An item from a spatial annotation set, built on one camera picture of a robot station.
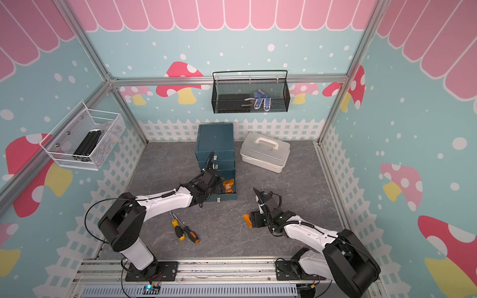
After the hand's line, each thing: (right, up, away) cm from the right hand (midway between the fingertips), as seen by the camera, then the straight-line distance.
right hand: (255, 216), depth 88 cm
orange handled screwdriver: (-29, -6, -5) cm, 30 cm away
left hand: (-20, +15, +5) cm, 25 cm away
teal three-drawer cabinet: (-18, +38, +4) cm, 42 cm away
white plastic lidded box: (+6, +31, +12) cm, 34 cm away
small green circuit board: (-42, -24, -15) cm, 51 cm away
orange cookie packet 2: (-4, -1, 0) cm, 4 cm away
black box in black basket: (-11, +55, +4) cm, 56 cm away
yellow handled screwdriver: (-34, -6, -5) cm, 35 cm away
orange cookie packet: (-14, +13, +9) cm, 21 cm away
